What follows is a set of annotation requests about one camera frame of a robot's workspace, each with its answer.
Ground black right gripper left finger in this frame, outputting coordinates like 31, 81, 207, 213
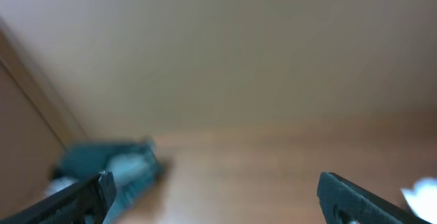
1, 171, 117, 224

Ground black shorts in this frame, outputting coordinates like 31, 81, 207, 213
51, 139, 155, 180

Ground folded grey garment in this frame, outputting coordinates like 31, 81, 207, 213
44, 154, 149, 197

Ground white t-shirt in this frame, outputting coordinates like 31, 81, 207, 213
401, 178, 437, 224

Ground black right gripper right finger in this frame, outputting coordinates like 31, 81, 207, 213
317, 171, 430, 224

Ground folded blue denim jeans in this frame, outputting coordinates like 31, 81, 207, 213
103, 154, 163, 224

